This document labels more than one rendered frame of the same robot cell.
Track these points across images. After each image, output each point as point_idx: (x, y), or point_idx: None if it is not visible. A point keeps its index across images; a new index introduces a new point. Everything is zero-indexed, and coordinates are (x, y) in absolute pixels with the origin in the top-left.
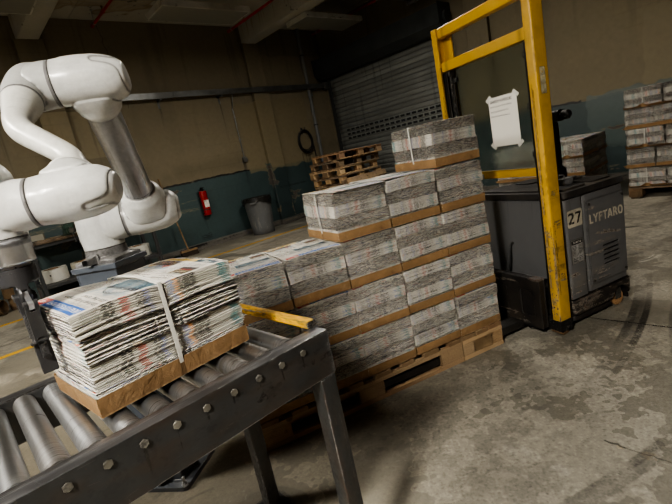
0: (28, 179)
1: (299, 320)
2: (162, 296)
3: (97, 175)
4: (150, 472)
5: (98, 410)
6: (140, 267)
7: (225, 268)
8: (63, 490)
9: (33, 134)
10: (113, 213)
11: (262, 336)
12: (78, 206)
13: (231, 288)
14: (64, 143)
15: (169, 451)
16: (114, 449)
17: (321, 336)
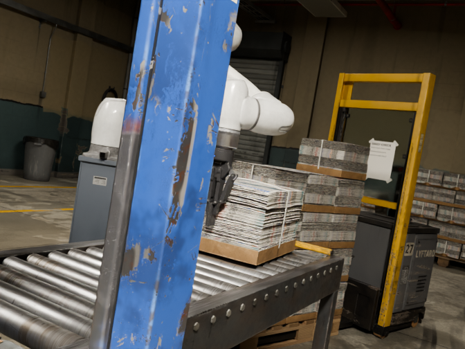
0: (259, 100)
1: (322, 248)
2: (287, 200)
3: (291, 113)
4: (290, 305)
5: (254, 259)
6: None
7: (302, 197)
8: (276, 293)
9: None
10: None
11: (297, 251)
12: (279, 127)
13: (299, 211)
14: (248, 79)
15: (297, 297)
16: (289, 281)
17: (342, 262)
